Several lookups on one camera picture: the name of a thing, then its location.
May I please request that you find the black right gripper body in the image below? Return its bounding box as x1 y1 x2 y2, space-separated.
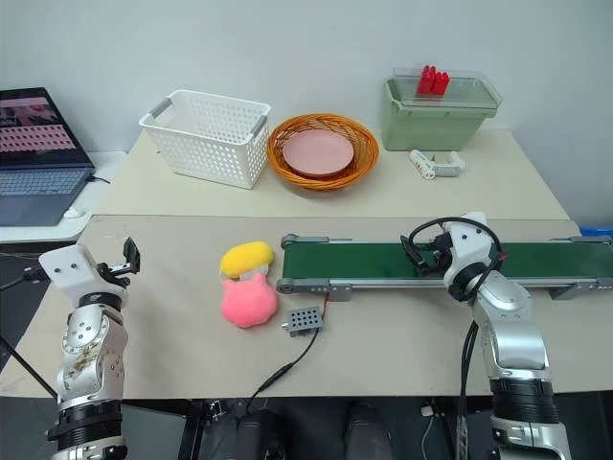
427 233 455 275

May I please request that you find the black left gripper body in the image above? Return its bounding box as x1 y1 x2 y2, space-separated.
97 261 134 289

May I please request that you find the green conveyor belt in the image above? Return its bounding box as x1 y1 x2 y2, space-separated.
276 233 613 304

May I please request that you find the white plastic handheld tool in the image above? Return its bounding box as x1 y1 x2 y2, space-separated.
407 149 467 183

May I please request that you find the yellow plush toy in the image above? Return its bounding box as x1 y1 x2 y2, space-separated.
219 240 276 283

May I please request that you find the green storage box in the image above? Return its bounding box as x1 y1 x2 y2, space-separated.
382 78 499 152

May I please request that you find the pink plush toy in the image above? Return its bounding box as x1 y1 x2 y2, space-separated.
219 273 281 330

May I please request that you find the dark blue laptop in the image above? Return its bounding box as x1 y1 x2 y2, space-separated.
0 86 98 228

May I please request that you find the black tripod leg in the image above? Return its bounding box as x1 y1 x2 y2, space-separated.
0 334 59 400

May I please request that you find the grey perforated controller box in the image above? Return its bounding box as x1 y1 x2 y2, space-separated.
281 306 327 338

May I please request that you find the pink plate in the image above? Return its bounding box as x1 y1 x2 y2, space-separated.
281 129 356 177

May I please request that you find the white perforated plastic basket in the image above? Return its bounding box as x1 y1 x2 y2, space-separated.
138 89 273 190

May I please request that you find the orange wicker basket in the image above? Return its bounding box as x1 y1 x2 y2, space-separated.
266 112 382 192

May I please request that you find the blue plastic crate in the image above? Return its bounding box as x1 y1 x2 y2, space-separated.
579 221 613 242

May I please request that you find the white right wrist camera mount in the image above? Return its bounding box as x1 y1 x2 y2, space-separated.
441 211 495 285

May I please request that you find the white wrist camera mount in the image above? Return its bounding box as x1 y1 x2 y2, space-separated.
37 244 104 291
441 211 495 285

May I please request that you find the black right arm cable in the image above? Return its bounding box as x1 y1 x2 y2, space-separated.
406 217 508 270

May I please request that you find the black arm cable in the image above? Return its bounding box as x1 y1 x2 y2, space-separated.
406 217 508 270
0 266 48 291

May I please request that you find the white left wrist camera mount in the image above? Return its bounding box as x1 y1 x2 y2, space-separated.
37 244 104 291

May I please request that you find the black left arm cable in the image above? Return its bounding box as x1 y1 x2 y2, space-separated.
0 266 48 291

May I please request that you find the white plug with cable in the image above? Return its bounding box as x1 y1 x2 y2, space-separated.
417 403 444 460

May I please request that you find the black controller cable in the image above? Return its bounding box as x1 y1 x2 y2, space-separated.
245 330 322 414

